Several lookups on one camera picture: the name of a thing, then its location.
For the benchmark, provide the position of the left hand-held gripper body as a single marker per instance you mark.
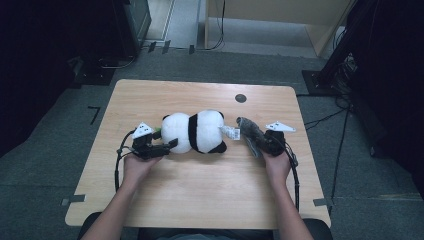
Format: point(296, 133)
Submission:
point(143, 145)

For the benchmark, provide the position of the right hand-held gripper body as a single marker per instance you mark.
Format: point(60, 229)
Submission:
point(275, 143)

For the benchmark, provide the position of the black and white panda plush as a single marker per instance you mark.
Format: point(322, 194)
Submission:
point(176, 133)

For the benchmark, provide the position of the grey fluffy cloth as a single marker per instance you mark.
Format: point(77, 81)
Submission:
point(250, 133)

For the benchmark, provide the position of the person's left hand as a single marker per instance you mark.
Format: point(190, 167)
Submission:
point(138, 168)

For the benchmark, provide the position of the person's right hand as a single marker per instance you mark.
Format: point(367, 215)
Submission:
point(276, 168)

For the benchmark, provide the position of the dark round table grommet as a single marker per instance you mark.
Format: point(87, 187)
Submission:
point(240, 98)

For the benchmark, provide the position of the small dark floor tape piece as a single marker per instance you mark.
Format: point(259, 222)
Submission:
point(166, 46)
point(151, 46)

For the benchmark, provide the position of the black chair armrest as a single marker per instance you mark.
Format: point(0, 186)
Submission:
point(318, 230)
point(88, 226)

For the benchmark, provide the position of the black metal stand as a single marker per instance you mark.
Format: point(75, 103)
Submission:
point(333, 63)

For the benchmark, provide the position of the black equipment cabinet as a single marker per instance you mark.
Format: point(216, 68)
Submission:
point(133, 26)

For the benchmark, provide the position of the light wooden cabinet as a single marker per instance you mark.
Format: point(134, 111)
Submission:
point(320, 30)

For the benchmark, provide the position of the dark curtain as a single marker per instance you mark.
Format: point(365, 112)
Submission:
point(393, 83)
point(40, 66)

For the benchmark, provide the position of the black stand base plate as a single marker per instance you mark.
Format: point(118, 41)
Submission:
point(93, 75)

